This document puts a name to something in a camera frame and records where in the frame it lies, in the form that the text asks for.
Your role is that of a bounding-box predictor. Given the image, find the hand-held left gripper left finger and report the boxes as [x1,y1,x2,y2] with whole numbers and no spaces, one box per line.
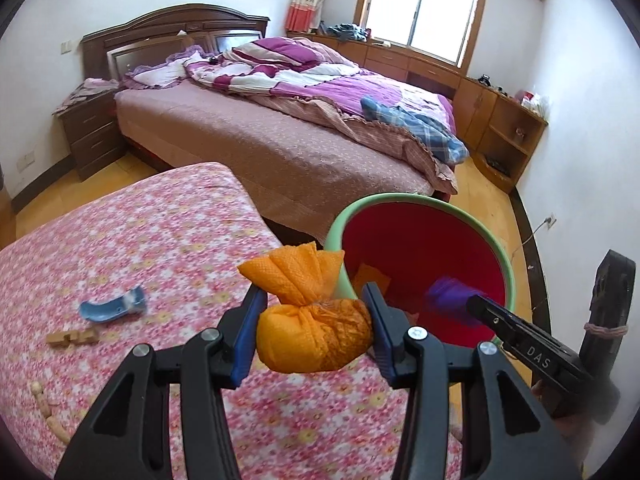
[54,285,268,480]

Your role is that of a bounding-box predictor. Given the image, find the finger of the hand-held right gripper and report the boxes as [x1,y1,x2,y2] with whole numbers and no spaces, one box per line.
[465,294,596,396]

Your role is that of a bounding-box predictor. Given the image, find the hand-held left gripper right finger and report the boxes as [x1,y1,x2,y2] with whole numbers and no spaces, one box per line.
[361,281,583,480]

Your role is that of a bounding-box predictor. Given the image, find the orange cloth bundle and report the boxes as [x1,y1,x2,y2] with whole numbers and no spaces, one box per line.
[237,241,373,375]

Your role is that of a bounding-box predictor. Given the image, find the orange mesh cloth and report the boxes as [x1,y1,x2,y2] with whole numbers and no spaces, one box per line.
[354,262,391,296]

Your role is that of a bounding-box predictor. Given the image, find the purple wrapper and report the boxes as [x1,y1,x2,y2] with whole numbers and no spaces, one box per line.
[424,275,488,323]

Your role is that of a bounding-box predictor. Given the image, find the red bucket with green rim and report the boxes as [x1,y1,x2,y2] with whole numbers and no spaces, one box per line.
[324,192,516,356]

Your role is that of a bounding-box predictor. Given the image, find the person's right hand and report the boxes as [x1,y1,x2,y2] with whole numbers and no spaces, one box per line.
[530,380,601,461]

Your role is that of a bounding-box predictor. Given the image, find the pink floral bedspread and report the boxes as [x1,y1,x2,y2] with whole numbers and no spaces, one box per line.
[0,161,461,480]

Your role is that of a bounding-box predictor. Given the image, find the blue plastic scoop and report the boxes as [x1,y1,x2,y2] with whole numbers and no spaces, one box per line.
[80,285,147,323]

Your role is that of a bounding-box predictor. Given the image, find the wooden block puzzle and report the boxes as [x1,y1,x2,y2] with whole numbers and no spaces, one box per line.
[46,327,99,347]

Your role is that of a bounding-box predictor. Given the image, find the brown bed sheet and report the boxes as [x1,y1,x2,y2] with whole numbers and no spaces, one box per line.
[114,80,458,241]

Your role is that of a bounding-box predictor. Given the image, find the white plastic bag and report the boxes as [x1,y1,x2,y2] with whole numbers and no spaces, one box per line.
[520,89,550,121]

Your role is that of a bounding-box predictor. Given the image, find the wooden jointed figure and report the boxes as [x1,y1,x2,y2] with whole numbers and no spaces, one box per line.
[30,381,71,445]

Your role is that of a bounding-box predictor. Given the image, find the blue plaid shirt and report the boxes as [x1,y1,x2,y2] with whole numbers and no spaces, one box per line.
[360,95,471,163]

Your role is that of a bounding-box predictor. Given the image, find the light wooden cabinet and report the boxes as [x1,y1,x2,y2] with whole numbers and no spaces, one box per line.
[287,30,550,196]

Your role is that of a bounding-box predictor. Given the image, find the dark wooden nightstand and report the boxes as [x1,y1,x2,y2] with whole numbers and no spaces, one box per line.
[52,87,126,182]

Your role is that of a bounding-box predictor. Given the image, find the purple and white quilt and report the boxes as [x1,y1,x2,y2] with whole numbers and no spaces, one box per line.
[182,36,458,196]

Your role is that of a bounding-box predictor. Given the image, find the white pillow with purple frill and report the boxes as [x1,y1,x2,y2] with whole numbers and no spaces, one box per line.
[122,45,211,91]

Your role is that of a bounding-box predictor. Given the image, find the pink patterned clothes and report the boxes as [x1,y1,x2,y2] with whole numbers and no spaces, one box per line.
[52,77,121,113]

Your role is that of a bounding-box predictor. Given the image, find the blue crumpled clothes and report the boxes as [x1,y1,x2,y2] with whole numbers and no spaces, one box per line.
[317,22,371,43]

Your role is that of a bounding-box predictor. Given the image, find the dark wooden headboard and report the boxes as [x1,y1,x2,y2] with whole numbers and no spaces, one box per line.
[80,3,271,86]

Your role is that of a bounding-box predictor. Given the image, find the wooden framed window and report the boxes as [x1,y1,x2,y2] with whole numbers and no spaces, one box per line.
[355,0,490,76]

